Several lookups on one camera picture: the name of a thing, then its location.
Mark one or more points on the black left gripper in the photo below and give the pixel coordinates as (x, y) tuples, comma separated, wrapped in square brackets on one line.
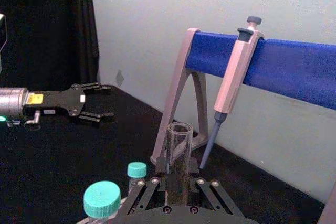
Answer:
[(57, 102)]

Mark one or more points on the grey stand with blue bar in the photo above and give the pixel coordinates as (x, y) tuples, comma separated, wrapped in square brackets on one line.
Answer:
[(288, 69)]

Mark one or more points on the black table cloth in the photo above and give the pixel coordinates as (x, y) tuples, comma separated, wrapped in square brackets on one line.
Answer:
[(65, 161)]

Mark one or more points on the large bottle with teal cap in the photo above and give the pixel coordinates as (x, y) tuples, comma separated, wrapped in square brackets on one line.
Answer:
[(101, 199)]

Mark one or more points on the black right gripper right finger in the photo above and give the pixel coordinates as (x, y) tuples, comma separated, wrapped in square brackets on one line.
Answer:
[(215, 195)]

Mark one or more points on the small vial with teal cap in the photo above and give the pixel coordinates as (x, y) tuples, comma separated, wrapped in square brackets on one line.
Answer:
[(137, 170)]

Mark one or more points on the black curtain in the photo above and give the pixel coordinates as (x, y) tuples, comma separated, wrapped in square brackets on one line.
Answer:
[(47, 24)]

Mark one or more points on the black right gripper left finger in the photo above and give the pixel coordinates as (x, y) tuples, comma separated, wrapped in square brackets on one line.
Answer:
[(147, 195)]

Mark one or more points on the clear glass test tube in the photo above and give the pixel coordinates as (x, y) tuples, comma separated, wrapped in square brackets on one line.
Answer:
[(179, 161)]

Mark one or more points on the grey pipette with dark tip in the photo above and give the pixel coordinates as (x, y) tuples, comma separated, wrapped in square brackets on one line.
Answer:
[(232, 82)]

